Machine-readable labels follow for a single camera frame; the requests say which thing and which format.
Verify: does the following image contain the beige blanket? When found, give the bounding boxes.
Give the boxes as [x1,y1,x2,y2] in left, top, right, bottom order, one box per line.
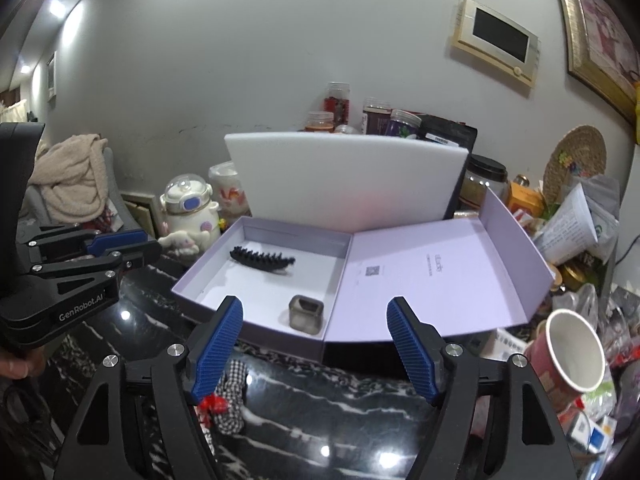
[30,135,111,226]

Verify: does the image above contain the grey square plastic cap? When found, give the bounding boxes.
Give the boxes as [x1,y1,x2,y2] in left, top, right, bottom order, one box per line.
[288,294,324,335]

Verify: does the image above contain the grey armchair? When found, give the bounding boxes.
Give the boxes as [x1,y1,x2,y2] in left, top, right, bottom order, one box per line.
[17,147,161,241]

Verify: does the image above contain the blue and white small box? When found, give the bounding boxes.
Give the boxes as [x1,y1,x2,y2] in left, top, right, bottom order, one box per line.
[587,417,616,453]

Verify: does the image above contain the round woven mat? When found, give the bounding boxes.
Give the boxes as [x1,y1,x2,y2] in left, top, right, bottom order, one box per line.
[542,125,607,206]

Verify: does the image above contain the plastic cup in clear bag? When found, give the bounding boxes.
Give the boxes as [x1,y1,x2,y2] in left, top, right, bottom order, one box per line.
[207,160,251,221]

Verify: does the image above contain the tall jar with red contents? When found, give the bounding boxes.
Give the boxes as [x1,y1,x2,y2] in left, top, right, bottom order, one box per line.
[322,81,351,128]

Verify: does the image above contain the person's left hand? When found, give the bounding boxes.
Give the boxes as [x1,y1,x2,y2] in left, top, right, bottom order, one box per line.
[0,347,46,381]

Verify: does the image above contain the white folded paper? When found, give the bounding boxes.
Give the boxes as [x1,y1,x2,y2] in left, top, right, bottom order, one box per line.
[532,182,601,266]

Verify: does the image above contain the checkered scrunchie with red bow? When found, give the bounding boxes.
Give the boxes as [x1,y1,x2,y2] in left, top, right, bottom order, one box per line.
[197,360,251,436]

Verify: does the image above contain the red paper cup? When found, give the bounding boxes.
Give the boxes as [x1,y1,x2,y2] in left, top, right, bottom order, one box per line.
[525,309,607,408]

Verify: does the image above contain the orange carton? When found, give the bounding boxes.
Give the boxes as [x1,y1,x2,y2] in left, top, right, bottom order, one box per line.
[507,182,546,216]

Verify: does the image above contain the black hair claw clip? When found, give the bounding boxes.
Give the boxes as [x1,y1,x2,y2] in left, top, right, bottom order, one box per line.
[229,245,297,276]

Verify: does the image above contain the purple jar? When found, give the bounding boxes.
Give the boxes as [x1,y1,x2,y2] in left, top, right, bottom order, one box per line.
[385,109,422,139]

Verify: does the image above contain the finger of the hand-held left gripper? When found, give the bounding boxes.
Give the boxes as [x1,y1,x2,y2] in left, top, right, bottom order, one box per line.
[30,239,162,281]
[17,225,150,261]

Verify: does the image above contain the silver foil bag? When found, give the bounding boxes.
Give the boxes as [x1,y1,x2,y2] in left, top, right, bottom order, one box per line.
[582,175,621,261]

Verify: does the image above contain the lavender cardboard box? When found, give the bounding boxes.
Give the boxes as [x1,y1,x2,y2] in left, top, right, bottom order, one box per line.
[171,187,557,366]

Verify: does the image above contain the white astronaut-shaped bottle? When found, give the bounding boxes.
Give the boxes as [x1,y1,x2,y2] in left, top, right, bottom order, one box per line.
[160,174,222,248]

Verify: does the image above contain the white plush toy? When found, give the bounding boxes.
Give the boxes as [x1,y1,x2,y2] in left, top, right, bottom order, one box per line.
[159,230,206,261]

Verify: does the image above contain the gold framed picture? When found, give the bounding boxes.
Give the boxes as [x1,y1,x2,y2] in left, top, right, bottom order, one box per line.
[547,0,640,126]

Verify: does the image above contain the brown jar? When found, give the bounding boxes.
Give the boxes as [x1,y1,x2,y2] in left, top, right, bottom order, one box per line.
[361,97,392,136]

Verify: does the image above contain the white printed packet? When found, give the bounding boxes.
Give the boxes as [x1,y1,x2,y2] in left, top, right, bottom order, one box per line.
[492,327,531,361]

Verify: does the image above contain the red plaid cloth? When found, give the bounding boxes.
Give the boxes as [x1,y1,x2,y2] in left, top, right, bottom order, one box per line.
[75,207,123,233]

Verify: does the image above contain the white foam sheet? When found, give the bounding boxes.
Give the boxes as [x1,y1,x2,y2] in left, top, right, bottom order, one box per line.
[224,131,469,233]

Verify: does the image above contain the beige wooden frame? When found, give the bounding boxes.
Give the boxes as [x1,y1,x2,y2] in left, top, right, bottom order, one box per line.
[122,192,158,238]

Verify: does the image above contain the glass jar with dark lid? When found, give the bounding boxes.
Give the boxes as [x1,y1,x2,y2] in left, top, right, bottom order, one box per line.
[460,155,508,211]

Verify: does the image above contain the beige wall intercom panel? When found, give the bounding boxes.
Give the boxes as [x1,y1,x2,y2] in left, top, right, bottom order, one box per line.
[452,0,542,87]

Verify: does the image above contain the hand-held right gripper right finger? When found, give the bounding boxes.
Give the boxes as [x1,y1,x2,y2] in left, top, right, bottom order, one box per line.
[386,296,581,480]

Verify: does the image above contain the black pouch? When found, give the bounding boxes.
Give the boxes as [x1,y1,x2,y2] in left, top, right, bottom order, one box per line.
[416,115,478,221]

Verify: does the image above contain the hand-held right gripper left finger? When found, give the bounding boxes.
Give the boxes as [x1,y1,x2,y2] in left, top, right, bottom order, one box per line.
[52,296,244,480]

